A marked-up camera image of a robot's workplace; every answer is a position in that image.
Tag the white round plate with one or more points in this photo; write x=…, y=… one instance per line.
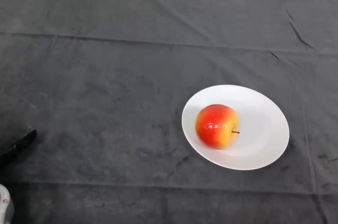
x=261, y=134

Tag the dark grey cloth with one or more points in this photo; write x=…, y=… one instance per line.
x=118, y=76

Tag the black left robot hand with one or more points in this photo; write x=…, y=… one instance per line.
x=16, y=146

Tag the red yellow apple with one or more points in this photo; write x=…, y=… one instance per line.
x=216, y=126

